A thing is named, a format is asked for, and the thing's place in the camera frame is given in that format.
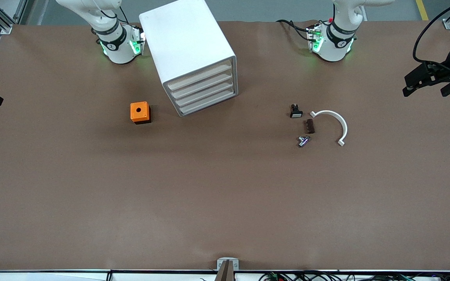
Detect white curved plastic bracket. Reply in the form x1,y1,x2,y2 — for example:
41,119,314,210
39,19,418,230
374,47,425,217
310,110,348,147

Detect white drawer cabinet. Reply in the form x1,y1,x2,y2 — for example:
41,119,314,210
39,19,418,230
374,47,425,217
139,0,239,117

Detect white plastic drawer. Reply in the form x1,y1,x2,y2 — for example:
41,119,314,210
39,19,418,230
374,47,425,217
174,80,236,107
178,88,237,116
170,70,234,99
166,59,234,91

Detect orange box with hole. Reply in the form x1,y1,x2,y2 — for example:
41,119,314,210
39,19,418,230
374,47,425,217
130,101,152,124

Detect black left arm base cable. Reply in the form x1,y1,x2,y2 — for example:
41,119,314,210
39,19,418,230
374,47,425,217
276,19,313,42

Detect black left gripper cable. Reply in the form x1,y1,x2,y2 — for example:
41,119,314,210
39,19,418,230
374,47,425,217
412,0,450,75

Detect brown table mat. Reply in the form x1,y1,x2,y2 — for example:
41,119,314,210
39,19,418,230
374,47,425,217
0,20,450,272

